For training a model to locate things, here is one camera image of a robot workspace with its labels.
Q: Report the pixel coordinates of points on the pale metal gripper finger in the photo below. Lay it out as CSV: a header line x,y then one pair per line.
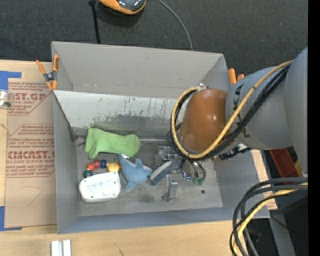
x,y
171,190
163,153

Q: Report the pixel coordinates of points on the grey and blue wedge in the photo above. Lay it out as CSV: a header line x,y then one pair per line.
x,y
160,173

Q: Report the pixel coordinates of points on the blue toy dolphin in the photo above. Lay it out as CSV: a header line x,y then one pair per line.
x,y
136,173

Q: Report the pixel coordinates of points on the green cloth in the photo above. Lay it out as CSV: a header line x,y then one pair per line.
x,y
110,143

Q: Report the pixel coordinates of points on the white plastic box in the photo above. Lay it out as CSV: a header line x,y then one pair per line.
x,y
100,187

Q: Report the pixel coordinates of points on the grey metal bin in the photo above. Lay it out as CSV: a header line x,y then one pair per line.
x,y
140,75

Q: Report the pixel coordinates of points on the brown cardboard board, red print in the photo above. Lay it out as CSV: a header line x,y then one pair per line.
x,y
30,150

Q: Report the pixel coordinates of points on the black cylinder on white bracket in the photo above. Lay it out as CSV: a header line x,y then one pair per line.
x,y
232,153

